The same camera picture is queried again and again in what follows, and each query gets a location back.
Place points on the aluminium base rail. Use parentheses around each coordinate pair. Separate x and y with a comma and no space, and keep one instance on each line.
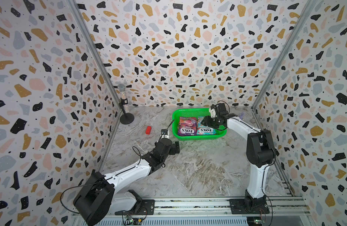
(215,211)

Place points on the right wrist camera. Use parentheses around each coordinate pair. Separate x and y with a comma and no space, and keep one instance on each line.
(212,111)

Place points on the purple Fox's candy bag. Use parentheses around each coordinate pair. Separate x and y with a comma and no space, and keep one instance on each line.
(187,126)

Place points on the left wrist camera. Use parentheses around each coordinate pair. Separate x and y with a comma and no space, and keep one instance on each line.
(164,134)

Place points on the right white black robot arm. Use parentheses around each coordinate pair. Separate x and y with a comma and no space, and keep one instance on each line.
(260,153)

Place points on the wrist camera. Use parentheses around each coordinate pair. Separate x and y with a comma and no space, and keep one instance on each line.
(212,111)
(164,134)

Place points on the teal Fox's candy bag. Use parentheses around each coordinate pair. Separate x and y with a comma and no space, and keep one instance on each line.
(202,129)

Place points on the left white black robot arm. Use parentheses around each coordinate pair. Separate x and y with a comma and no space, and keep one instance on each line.
(102,193)

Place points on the black stand with clear tube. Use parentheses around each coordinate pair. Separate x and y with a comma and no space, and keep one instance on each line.
(127,117)

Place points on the green plastic basket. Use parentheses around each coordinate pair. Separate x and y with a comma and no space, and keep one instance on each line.
(194,112)

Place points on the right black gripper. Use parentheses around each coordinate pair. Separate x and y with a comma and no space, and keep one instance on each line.
(206,121)

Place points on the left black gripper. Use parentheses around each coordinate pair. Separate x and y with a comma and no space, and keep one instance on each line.
(173,150)

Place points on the small red block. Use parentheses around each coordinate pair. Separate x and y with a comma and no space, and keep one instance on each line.
(148,130)

